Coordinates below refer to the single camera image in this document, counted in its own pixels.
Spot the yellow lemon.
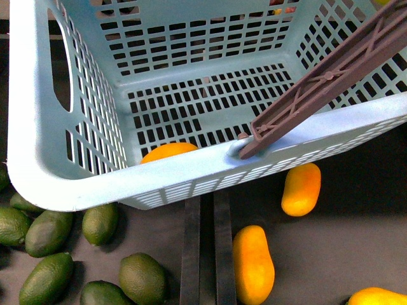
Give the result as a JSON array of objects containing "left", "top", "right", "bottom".
[{"left": 141, "top": 142, "right": 198, "bottom": 164}]

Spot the light blue plastic basket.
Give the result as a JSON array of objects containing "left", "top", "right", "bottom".
[{"left": 7, "top": 1, "right": 406, "bottom": 212}]

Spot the yellow mango upper right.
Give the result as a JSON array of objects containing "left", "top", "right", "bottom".
[{"left": 281, "top": 163, "right": 322, "bottom": 217}]

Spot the yellow mango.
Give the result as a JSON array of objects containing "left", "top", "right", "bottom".
[
  {"left": 281, "top": 163, "right": 322, "bottom": 217},
  {"left": 233, "top": 225, "right": 275, "bottom": 304},
  {"left": 347, "top": 287, "right": 406, "bottom": 305}
]

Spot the yellow mango centre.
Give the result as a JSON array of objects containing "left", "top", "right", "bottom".
[{"left": 233, "top": 225, "right": 275, "bottom": 304}]

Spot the yellow mango bottom right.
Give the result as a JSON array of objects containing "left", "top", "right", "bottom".
[{"left": 347, "top": 287, "right": 406, "bottom": 305}]

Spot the green lime upper middle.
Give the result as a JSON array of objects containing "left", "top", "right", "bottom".
[{"left": 82, "top": 203, "right": 119, "bottom": 246}]

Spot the black tray divider strip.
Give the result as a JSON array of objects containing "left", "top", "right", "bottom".
[{"left": 179, "top": 197, "right": 201, "bottom": 304}]

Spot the green lime near divider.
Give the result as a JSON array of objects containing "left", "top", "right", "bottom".
[{"left": 118, "top": 252, "right": 167, "bottom": 304}]

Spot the green avocado left middle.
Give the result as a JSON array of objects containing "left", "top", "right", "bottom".
[{"left": 25, "top": 210, "right": 74, "bottom": 258}]

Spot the green avocado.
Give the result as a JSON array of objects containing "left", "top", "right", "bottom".
[
  {"left": 18, "top": 253, "right": 74, "bottom": 304},
  {"left": 79, "top": 281, "right": 134, "bottom": 305},
  {"left": 25, "top": 210, "right": 74, "bottom": 258}
]

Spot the green avocado bottom centre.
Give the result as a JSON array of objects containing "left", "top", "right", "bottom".
[{"left": 79, "top": 281, "right": 134, "bottom": 305}]

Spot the green lime far left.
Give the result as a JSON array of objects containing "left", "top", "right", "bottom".
[{"left": 0, "top": 207, "right": 32, "bottom": 247}]

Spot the green avocado bottom left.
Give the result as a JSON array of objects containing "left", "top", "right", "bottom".
[{"left": 18, "top": 253, "right": 74, "bottom": 304}]

